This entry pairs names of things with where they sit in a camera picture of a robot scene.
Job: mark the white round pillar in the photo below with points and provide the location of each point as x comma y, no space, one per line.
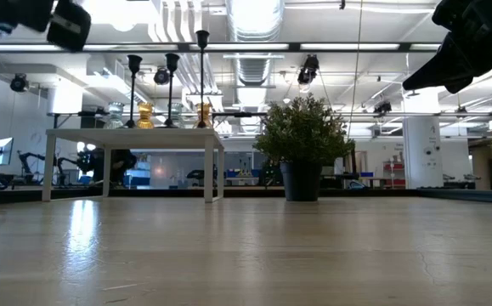
420,144

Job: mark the red storage shelf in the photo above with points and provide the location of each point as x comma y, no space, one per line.
394,166

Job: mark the small background monitor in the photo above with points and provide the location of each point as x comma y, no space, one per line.
1,151

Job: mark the amber ribbed glass candle holder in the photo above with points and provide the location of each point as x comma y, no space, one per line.
145,119
207,119

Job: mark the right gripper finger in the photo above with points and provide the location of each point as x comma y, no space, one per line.
449,64
460,86

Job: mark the black cone weight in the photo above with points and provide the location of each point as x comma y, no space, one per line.
171,61

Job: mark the white perforated metal shelf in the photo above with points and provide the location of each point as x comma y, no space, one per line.
143,138

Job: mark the round ceiling ventilation duct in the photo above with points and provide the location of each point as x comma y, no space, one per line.
254,34

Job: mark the green potted plant black pot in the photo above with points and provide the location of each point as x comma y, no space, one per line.
303,136

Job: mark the black metal candlestick holder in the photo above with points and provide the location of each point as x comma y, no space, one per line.
134,64
202,38

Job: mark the black ceiling spotlight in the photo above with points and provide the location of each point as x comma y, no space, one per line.
161,76
382,106
18,83
308,68

